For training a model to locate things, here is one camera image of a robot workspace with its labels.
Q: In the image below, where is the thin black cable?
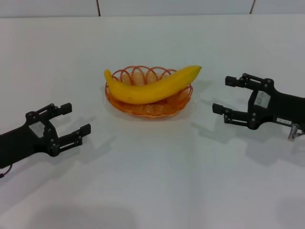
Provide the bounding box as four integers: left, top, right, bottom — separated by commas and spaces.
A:
0, 164, 13, 180

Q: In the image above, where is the orange woven plastic basket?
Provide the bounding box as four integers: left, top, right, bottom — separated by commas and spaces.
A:
104, 64, 194, 119

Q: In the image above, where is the yellow banana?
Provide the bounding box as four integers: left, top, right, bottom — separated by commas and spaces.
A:
103, 64, 203, 105

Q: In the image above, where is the metal connector plug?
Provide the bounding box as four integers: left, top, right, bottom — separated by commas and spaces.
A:
286, 123, 305, 142

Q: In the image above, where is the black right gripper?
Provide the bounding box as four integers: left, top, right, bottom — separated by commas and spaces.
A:
212, 73, 305, 132

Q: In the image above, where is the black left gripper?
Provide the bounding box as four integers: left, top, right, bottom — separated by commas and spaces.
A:
0, 102, 92, 170

